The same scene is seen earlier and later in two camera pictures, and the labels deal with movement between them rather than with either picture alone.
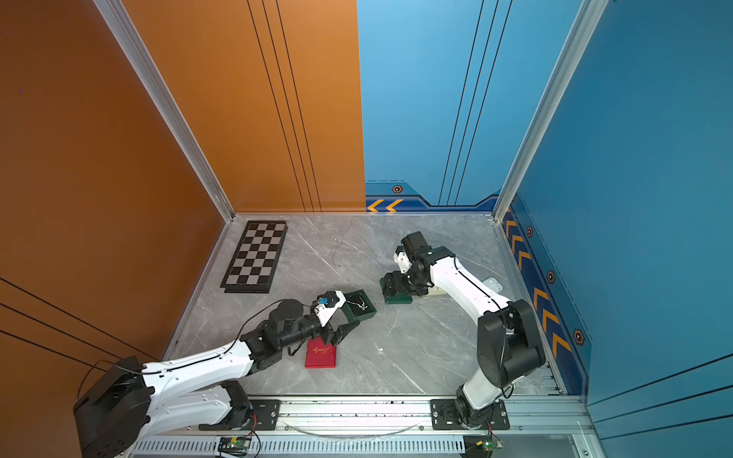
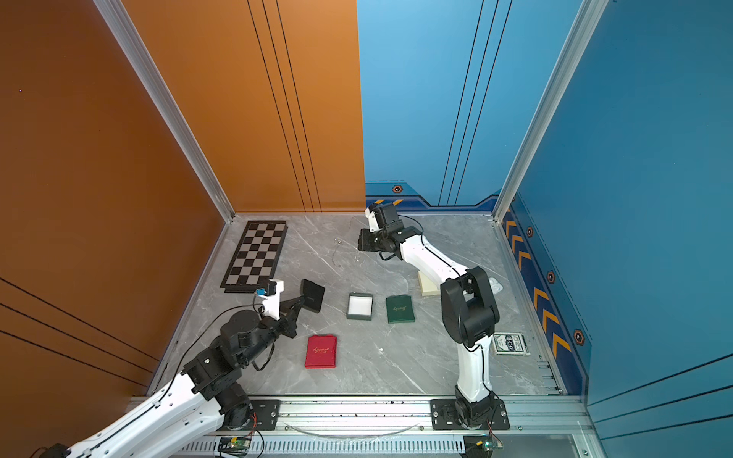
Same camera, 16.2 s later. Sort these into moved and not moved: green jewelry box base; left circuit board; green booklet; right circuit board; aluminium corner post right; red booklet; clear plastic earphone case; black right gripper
Moved: green booklet; black right gripper
Not moved: aluminium corner post right; left circuit board; green jewelry box base; clear plastic earphone case; red booklet; right circuit board
